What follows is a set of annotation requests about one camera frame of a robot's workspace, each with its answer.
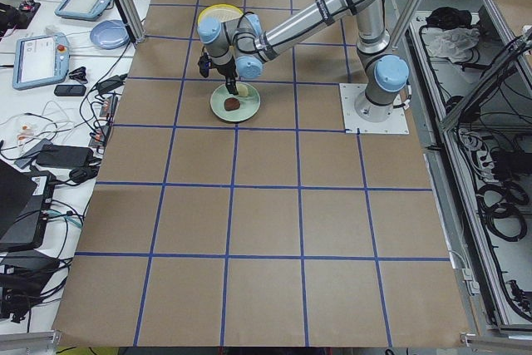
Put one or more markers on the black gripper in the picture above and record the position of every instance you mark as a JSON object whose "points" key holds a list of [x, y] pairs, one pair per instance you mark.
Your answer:
{"points": [[227, 70]]}

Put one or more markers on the white steamed bun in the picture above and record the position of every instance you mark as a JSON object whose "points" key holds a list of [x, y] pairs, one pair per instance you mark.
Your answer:
{"points": [[242, 90]]}

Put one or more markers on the brown steamed bun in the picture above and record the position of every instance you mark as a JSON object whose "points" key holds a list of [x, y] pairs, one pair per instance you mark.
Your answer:
{"points": [[231, 104]]}

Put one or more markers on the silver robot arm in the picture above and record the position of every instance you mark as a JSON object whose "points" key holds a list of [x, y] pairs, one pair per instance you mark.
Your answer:
{"points": [[240, 48]]}

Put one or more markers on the centre yellow bamboo steamer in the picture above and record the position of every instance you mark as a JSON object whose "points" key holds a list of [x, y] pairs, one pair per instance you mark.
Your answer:
{"points": [[222, 12]]}

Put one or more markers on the light green plate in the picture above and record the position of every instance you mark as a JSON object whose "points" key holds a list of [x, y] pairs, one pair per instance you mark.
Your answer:
{"points": [[249, 105]]}

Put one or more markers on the small black power brick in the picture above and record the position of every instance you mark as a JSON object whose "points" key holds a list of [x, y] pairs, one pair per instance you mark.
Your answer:
{"points": [[110, 84]]}

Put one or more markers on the blue plate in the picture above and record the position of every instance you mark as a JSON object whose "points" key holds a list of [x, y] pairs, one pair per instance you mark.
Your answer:
{"points": [[109, 34]]}

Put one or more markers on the black phone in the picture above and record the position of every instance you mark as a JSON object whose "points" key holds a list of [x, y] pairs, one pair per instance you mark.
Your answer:
{"points": [[70, 90]]}

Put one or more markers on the upper teach pendant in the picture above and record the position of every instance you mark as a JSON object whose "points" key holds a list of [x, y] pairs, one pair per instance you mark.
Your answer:
{"points": [[85, 10]]}

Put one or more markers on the teach pendant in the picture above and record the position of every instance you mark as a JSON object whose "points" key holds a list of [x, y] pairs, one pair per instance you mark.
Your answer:
{"points": [[85, 10], [40, 61]]}

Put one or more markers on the lower teach pendant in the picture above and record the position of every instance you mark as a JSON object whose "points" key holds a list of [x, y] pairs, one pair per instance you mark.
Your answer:
{"points": [[40, 61]]}

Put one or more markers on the black power adapter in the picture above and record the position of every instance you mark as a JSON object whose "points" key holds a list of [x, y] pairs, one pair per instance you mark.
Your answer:
{"points": [[64, 156]]}

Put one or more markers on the white crumpled cloth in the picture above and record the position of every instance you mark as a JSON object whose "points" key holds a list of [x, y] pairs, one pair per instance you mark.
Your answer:
{"points": [[455, 45]]}

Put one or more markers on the black laptop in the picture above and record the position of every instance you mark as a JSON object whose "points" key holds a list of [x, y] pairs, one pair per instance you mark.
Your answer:
{"points": [[25, 199]]}

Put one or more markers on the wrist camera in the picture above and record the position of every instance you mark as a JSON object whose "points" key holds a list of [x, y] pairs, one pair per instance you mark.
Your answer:
{"points": [[204, 64]]}

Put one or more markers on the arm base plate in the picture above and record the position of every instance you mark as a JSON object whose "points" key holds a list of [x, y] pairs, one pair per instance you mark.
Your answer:
{"points": [[360, 116]]}

